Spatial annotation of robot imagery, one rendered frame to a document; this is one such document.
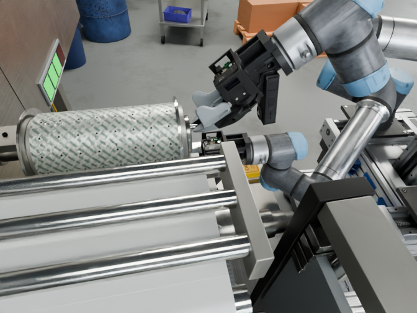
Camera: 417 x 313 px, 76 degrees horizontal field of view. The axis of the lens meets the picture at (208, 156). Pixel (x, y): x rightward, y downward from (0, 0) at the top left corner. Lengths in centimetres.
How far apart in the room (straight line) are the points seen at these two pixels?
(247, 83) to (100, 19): 338
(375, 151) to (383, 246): 125
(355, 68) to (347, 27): 7
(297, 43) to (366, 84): 15
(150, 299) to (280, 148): 56
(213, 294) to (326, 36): 40
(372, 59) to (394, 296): 39
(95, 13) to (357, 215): 366
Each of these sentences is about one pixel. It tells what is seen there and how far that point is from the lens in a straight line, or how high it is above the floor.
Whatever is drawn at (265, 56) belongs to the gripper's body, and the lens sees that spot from 47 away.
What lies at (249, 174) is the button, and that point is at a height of 92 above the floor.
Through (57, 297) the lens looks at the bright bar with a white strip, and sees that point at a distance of 20.
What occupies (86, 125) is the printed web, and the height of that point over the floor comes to 131.
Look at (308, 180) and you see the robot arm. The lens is 77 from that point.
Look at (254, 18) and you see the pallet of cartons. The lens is 366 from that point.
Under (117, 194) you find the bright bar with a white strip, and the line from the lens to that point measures 22.
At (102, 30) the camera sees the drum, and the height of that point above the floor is 15.
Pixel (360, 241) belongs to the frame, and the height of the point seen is 144.
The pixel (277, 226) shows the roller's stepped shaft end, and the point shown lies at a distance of 32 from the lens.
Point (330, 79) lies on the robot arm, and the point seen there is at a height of 116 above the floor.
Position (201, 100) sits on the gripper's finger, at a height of 130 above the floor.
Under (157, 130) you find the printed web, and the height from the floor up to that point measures 130.
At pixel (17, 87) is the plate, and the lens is 72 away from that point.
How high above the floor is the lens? 161
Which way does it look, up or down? 48 degrees down
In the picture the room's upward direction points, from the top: 3 degrees clockwise
